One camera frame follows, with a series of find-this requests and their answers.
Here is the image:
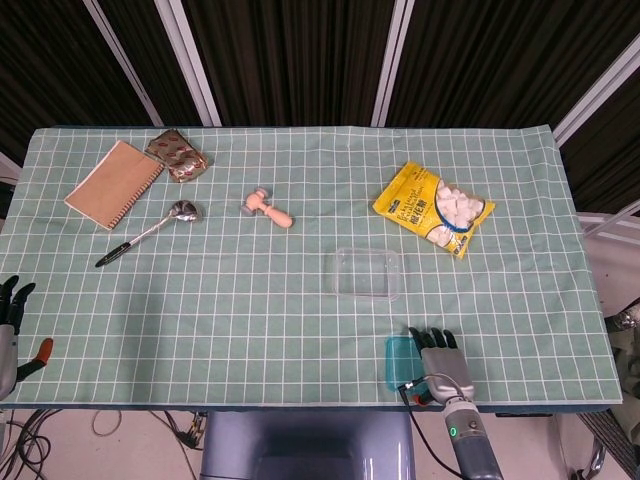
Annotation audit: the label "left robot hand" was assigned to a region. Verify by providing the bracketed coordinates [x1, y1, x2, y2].
[0, 276, 54, 401]

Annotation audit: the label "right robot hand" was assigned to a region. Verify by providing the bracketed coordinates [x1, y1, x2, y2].
[408, 327, 475, 407]

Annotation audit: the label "teal plastic lid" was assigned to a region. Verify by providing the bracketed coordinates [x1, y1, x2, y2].
[384, 335, 427, 393]

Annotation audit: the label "clear plastic container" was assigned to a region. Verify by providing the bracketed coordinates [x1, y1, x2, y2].
[324, 246, 404, 302]

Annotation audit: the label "grey-blue robot torso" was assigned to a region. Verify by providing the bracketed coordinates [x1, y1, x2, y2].
[199, 410, 417, 480]

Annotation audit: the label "yellow marshmallow bag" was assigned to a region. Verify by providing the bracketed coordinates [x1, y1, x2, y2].
[372, 160, 496, 260]

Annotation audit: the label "crinkled silver object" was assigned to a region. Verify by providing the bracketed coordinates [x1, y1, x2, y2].
[605, 304, 640, 335]

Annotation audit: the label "brown spiral notebook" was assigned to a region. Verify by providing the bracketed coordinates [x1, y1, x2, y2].
[63, 139, 166, 232]

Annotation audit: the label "green checked tablecloth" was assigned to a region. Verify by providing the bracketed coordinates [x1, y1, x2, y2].
[0, 125, 625, 409]

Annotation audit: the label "white metal rack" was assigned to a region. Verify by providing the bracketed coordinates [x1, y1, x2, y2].
[577, 199, 640, 246]

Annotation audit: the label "small wooden toy hammer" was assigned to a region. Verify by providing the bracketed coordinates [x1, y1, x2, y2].
[240, 186, 295, 232]

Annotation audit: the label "gold foil snack packet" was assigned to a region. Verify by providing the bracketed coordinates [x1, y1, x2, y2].
[144, 128, 210, 185]

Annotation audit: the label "black pleated curtain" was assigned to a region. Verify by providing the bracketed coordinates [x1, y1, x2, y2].
[0, 0, 640, 216]

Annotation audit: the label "black right hand cable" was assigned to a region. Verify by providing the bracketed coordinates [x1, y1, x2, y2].
[397, 380, 464, 480]

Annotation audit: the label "black floor cable bundle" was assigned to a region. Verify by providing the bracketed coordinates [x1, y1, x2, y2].
[0, 408, 56, 480]

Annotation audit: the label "floor cables with plug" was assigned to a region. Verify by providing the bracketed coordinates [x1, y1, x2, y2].
[149, 409, 209, 451]

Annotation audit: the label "metal ladle black handle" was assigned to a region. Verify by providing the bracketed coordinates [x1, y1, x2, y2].
[94, 199, 204, 269]

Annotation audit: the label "thin white frame post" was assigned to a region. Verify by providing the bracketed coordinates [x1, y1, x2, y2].
[82, 0, 165, 127]

